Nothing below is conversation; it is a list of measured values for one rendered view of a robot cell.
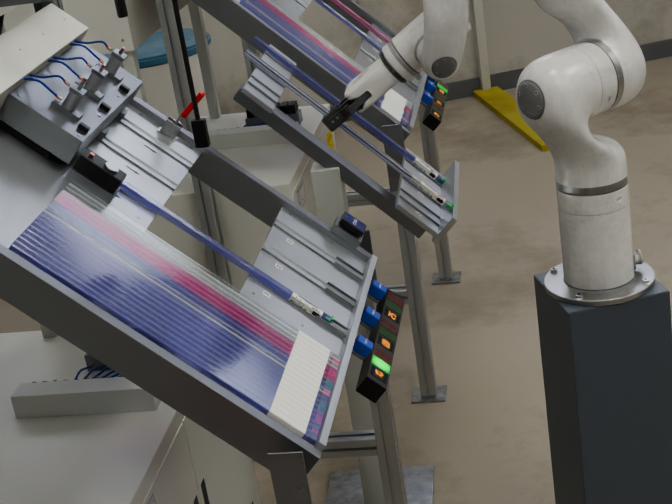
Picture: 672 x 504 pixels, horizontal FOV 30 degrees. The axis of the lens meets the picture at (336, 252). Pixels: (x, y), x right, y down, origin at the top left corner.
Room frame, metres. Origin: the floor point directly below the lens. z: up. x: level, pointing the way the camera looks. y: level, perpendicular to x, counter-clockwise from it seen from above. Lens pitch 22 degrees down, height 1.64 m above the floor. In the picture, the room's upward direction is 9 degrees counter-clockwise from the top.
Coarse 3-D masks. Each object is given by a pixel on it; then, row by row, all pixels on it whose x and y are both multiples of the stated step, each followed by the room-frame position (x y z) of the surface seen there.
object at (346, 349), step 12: (372, 264) 2.14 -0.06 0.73; (360, 288) 2.05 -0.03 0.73; (360, 300) 1.98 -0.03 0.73; (360, 312) 1.94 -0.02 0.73; (348, 324) 1.92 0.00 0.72; (348, 336) 1.85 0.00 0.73; (348, 348) 1.81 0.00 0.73; (348, 360) 1.77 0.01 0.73; (336, 372) 1.74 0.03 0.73; (336, 384) 1.69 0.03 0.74; (336, 396) 1.66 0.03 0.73; (324, 420) 1.59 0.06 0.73; (324, 432) 1.56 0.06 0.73; (324, 444) 1.53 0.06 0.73
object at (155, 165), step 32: (128, 128) 2.16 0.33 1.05; (0, 160) 1.83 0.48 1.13; (32, 160) 1.88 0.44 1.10; (128, 160) 2.05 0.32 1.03; (160, 160) 2.12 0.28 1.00; (192, 160) 2.18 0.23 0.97; (0, 192) 1.75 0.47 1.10; (32, 192) 1.80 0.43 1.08; (160, 192) 2.01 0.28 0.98; (0, 224) 1.67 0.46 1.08
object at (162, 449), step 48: (0, 336) 2.34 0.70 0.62; (0, 384) 2.12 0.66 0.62; (0, 432) 1.93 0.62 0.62; (48, 432) 1.90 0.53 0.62; (96, 432) 1.87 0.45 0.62; (144, 432) 1.85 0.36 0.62; (192, 432) 1.95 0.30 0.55; (0, 480) 1.77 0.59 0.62; (48, 480) 1.74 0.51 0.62; (96, 480) 1.72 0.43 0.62; (144, 480) 1.71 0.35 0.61; (192, 480) 1.90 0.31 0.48; (240, 480) 2.15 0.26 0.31
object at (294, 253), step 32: (288, 224) 2.15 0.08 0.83; (288, 256) 2.04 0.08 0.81; (320, 256) 2.10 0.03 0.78; (352, 256) 2.17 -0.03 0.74; (256, 288) 1.88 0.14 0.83; (288, 288) 1.93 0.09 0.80; (320, 288) 1.99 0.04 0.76; (352, 288) 2.05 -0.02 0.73; (288, 320) 1.84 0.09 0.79; (320, 320) 1.88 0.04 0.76
